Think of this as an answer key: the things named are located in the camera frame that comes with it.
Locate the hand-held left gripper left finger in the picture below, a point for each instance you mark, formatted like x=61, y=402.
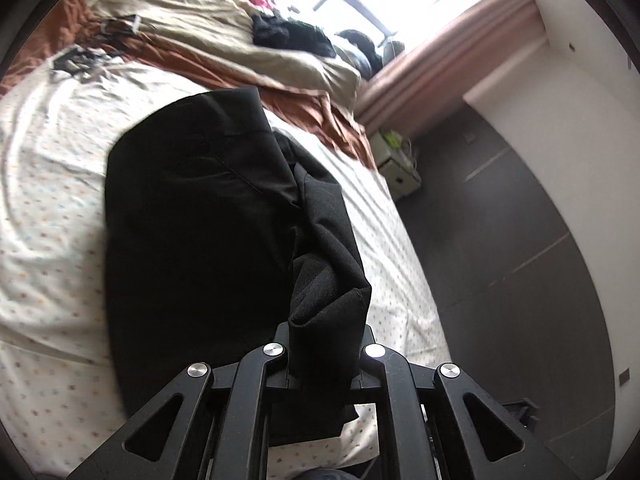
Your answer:
x=281, y=334

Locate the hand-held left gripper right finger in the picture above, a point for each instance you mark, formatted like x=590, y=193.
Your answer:
x=368, y=340

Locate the black pants with yellow trim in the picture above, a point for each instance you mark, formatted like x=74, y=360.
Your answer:
x=200, y=220

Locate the dark grey clothes pile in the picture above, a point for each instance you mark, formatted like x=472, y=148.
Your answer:
x=360, y=52

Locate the black clothes pile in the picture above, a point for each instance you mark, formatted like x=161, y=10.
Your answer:
x=280, y=35

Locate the white box with green item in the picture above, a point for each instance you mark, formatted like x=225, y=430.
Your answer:
x=397, y=167

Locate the orange-brown blanket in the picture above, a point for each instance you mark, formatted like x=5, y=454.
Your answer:
x=320, y=115

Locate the white floral bed sheet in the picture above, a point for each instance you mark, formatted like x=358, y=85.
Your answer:
x=55, y=200

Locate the grey rounded object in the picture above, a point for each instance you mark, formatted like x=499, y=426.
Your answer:
x=392, y=50

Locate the pink curtain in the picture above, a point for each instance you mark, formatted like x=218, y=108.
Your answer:
x=450, y=55

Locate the beige duvet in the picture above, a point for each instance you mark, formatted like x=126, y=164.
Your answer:
x=210, y=25

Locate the window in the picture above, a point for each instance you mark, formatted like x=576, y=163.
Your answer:
x=400, y=10

